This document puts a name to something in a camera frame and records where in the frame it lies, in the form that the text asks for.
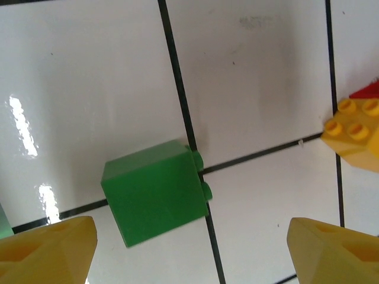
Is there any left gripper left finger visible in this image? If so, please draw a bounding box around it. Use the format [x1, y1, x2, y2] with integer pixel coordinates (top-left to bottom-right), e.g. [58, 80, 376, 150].
[0, 215, 99, 284]

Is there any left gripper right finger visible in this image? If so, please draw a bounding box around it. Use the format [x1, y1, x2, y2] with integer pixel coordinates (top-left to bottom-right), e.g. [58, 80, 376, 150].
[287, 217, 379, 284]

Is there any red lego brick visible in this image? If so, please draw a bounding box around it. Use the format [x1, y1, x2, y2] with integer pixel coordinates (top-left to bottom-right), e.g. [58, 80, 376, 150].
[349, 83, 379, 101]

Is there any yellow lego brick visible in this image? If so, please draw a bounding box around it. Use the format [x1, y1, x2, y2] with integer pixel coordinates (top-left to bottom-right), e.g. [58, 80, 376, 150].
[321, 97, 379, 173]

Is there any green lego brick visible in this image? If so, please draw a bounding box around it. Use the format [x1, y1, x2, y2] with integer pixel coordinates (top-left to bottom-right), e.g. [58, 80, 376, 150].
[0, 202, 13, 236]
[99, 138, 214, 249]

